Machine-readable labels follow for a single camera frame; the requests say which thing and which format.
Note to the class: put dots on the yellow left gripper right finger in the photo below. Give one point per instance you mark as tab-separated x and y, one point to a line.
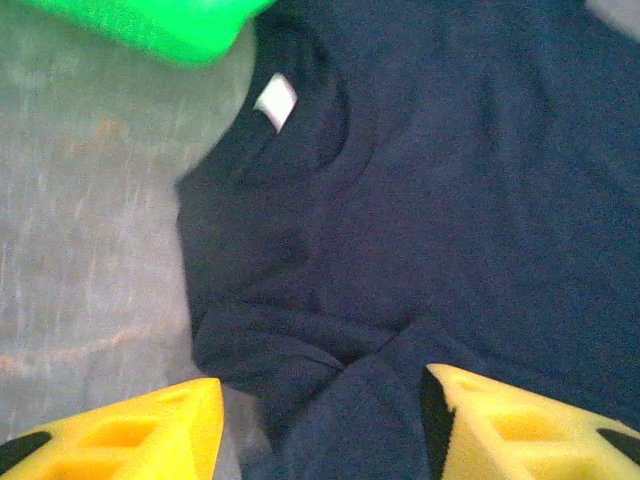
525	435

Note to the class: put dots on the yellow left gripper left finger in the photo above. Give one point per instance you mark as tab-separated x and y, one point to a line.
125	440

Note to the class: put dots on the navy blue t-shirt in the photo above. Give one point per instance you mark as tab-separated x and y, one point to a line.
425	200

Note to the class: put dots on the green plastic basket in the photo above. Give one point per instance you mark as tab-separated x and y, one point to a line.
165	25

